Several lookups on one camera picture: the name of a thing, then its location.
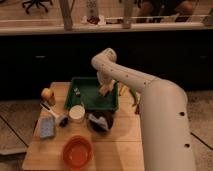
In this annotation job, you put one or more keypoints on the wooden post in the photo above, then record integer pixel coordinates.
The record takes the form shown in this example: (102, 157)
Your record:
(66, 14)
(127, 16)

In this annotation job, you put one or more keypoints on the small dice in tray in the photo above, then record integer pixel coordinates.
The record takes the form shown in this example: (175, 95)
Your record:
(77, 92)

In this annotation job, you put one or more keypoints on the white round cup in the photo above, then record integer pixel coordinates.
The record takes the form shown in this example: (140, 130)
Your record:
(77, 113)

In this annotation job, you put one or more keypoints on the green plastic tray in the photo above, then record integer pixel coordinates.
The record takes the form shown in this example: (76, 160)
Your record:
(90, 96)

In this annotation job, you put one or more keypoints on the wooden post right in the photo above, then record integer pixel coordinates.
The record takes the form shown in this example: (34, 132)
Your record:
(127, 16)

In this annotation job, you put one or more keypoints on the white handled brush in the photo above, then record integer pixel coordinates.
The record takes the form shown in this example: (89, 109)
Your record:
(60, 119)

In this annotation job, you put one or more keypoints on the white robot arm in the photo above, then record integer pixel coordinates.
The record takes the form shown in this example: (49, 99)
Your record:
(165, 130)

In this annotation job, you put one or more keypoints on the blue sponge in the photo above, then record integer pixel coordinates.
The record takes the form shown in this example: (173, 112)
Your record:
(47, 128)

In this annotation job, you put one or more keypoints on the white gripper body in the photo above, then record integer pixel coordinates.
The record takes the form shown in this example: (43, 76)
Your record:
(104, 79)

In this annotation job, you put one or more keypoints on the orange plastic bowl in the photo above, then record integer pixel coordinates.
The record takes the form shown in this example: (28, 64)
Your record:
(77, 153)

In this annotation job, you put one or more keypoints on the office chair base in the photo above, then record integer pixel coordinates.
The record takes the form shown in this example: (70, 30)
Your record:
(38, 3)

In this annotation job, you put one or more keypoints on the seated person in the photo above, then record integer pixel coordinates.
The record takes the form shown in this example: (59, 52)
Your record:
(159, 8)

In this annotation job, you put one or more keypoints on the dark bowl with cloth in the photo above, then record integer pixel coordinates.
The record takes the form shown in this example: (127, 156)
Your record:
(101, 121)

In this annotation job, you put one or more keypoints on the wooden post left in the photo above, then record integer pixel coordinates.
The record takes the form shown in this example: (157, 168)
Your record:
(66, 14)

